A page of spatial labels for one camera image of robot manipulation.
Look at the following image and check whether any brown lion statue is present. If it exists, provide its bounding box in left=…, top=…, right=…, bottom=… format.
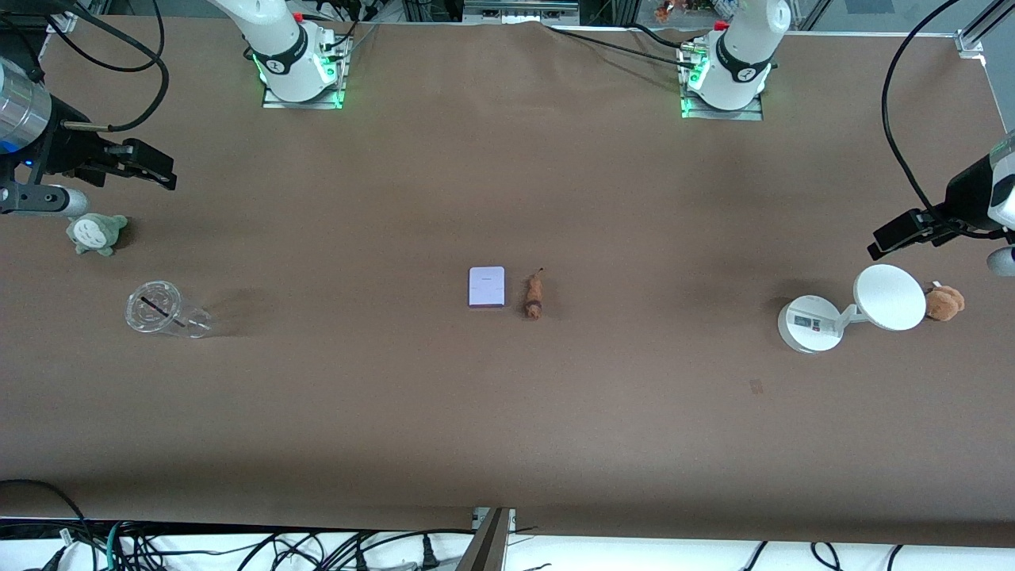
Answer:
left=523, top=268, right=546, bottom=320

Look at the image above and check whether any lavender flip phone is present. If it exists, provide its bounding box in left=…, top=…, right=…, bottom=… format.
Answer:
left=469, top=266, right=506, bottom=308

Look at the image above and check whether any white round desk lamp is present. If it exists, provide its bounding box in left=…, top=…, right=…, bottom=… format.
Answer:
left=777, top=264, right=927, bottom=354

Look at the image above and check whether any brown bear plush toy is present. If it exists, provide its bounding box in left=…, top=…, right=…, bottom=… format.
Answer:
left=924, top=284, right=966, bottom=322

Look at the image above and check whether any grey totoro plush toy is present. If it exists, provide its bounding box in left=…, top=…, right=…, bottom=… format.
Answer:
left=66, top=213, right=128, bottom=256

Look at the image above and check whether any black straw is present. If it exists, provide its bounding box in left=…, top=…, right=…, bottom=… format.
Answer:
left=140, top=297, right=188, bottom=328

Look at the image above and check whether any clear plastic cup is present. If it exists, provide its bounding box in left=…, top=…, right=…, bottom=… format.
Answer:
left=125, top=281, right=213, bottom=339

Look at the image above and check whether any brown table cover sheet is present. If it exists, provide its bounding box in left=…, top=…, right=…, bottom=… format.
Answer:
left=0, top=16, right=1015, bottom=548

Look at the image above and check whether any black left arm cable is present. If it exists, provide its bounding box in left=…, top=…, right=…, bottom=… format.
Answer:
left=881, top=0, right=1009, bottom=239

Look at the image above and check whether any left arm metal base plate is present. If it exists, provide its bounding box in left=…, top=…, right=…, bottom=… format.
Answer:
left=680, top=44, right=764, bottom=121

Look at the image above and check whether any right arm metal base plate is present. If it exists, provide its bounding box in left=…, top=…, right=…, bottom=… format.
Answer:
left=262, top=36, right=350, bottom=110

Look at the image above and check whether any black looped floor cable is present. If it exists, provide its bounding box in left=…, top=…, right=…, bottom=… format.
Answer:
left=0, top=479, right=92, bottom=556

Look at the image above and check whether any black base power cable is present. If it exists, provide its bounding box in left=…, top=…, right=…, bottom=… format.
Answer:
left=543, top=22, right=703, bottom=71

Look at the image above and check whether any green floor cable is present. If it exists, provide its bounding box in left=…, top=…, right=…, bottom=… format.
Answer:
left=105, top=519, right=128, bottom=571

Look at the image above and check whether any aluminium frame rail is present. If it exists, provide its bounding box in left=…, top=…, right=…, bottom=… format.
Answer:
left=462, top=0, right=581, bottom=25

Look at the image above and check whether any aluminium profile post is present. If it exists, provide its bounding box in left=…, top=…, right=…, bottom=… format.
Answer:
left=454, top=508, right=518, bottom=571

